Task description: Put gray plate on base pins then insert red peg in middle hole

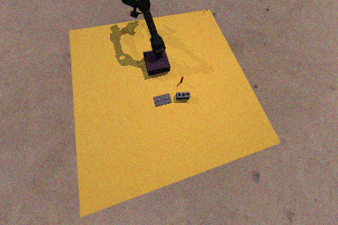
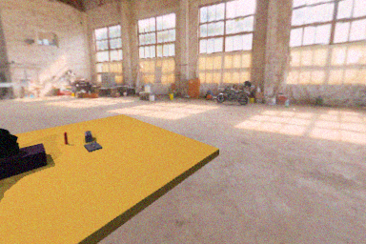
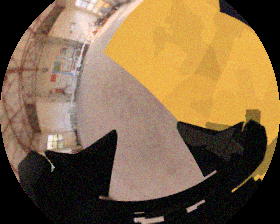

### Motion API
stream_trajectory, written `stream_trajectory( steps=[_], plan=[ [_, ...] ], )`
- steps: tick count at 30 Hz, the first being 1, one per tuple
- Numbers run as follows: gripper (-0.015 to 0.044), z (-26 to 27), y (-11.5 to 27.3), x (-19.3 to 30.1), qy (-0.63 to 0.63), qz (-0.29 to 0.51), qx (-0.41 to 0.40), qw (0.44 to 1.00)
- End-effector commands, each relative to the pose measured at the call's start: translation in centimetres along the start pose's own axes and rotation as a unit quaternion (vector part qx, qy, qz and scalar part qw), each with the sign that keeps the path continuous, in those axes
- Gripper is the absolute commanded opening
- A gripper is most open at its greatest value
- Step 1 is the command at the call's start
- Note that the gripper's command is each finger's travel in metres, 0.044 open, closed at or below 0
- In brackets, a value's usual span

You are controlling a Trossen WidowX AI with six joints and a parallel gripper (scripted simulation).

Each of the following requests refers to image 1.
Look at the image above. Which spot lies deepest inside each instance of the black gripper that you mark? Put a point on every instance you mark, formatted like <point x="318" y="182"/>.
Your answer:
<point x="134" y="13"/>

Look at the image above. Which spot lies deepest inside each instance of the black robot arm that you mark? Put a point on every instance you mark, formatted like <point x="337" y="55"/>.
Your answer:
<point x="157" y="44"/>

